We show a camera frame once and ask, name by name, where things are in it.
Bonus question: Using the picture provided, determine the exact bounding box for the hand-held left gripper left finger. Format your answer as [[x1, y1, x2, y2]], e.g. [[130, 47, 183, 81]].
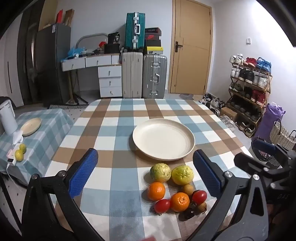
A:
[[22, 148, 104, 241]]

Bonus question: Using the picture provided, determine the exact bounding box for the spotted green guava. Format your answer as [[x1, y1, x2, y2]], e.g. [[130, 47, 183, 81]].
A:
[[149, 163, 171, 183]]

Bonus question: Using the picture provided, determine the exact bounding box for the black case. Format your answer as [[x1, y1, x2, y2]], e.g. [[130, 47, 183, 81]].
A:
[[104, 44, 121, 54]]

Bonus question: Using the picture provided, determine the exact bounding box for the orange mandarin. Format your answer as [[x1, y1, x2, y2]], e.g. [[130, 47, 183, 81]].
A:
[[170, 192, 190, 212], [147, 182, 166, 201]]

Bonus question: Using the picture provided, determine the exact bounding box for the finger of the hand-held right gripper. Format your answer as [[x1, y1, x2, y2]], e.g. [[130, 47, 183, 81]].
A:
[[234, 152, 267, 174], [251, 138, 278, 161]]

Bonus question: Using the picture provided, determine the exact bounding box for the black patterned bag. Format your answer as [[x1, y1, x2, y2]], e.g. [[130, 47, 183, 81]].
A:
[[107, 32, 121, 44]]

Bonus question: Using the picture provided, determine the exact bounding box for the striped floor mat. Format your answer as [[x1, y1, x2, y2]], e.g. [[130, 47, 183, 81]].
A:
[[49, 104, 88, 110]]

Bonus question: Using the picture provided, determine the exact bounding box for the blue plastic bag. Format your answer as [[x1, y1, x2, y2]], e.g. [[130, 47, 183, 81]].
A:
[[67, 46, 87, 57]]

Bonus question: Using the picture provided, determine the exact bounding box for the silver suitcase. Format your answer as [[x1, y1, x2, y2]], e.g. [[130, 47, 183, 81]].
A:
[[142, 54, 167, 100]]

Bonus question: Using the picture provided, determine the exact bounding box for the grey refrigerator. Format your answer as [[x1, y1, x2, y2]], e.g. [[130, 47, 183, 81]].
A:
[[35, 23, 72, 107]]

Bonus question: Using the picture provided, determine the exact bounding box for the red cherry tomato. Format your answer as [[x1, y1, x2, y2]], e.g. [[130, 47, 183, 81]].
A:
[[154, 199, 171, 214], [192, 190, 208, 205]]

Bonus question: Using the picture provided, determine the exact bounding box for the black tripod stand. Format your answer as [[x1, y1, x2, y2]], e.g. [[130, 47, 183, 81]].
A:
[[68, 70, 89, 105]]

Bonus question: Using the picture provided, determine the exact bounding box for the dark wardrobe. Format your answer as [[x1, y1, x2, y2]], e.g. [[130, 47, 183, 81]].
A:
[[17, 7, 42, 105]]

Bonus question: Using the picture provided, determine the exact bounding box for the large cream plate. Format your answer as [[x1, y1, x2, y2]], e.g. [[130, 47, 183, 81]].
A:
[[132, 119, 195, 161]]

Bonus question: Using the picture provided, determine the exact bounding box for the white electric kettle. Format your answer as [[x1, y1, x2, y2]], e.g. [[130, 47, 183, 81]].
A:
[[0, 97, 18, 135]]

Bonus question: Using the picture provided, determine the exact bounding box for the grey curved tube frame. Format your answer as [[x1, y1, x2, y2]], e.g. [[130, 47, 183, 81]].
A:
[[76, 33, 109, 50]]

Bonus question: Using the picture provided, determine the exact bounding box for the white pink power bank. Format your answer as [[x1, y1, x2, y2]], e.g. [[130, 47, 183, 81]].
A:
[[6, 143, 22, 167]]

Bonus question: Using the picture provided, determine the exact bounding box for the woven basket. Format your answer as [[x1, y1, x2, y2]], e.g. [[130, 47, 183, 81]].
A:
[[269, 119, 296, 151]]

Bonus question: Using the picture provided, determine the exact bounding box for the brown longan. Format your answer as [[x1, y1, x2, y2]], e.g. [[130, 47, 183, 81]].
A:
[[195, 202, 207, 214], [182, 184, 194, 196]]

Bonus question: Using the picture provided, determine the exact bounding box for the wooden door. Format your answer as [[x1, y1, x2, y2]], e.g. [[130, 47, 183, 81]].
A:
[[168, 0, 213, 95]]

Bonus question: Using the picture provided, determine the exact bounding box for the yellow guava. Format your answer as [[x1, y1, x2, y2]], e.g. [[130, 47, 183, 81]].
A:
[[171, 165, 194, 185]]

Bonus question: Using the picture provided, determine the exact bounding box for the crumpled white tissue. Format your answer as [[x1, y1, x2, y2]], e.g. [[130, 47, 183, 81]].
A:
[[13, 130, 24, 143]]

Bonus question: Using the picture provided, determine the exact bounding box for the small cardboard box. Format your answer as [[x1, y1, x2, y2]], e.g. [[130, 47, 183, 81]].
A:
[[219, 107, 238, 122]]

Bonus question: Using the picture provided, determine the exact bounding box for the beige suitcase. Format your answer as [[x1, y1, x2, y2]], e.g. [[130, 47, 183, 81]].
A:
[[122, 51, 143, 99]]

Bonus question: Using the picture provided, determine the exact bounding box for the pile of floor shoes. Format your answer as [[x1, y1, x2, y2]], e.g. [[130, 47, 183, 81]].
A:
[[198, 93, 236, 130]]

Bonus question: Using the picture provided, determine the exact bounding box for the small cream plate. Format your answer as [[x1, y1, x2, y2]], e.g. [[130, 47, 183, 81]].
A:
[[21, 117, 42, 137]]

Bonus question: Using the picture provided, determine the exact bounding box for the shoe rack with shoes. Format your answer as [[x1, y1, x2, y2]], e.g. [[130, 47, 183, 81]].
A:
[[228, 54, 273, 137]]

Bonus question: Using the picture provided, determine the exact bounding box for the plain black shoe box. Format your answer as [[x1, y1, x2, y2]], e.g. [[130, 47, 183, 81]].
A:
[[145, 39, 162, 48]]

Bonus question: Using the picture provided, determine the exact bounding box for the teal suitcase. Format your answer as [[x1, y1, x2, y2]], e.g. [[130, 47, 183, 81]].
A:
[[125, 13, 146, 50]]

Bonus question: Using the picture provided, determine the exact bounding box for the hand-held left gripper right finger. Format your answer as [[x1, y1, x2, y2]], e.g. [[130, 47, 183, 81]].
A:
[[185, 149, 270, 241]]

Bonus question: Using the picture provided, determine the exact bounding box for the brown cardboard box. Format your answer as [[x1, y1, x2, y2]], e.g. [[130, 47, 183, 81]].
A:
[[63, 9, 75, 27]]

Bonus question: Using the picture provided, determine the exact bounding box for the purple bag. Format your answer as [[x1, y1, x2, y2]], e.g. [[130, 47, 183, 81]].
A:
[[254, 103, 286, 144]]

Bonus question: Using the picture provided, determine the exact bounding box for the yellow white box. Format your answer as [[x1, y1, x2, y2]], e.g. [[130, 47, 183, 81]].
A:
[[147, 46, 164, 55]]

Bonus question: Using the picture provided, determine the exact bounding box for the dark purple passion fruit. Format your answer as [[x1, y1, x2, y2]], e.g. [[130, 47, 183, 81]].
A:
[[184, 207, 196, 219]]

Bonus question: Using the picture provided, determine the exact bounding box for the white desk with drawers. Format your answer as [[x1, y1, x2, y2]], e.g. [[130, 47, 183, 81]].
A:
[[61, 53, 123, 98]]

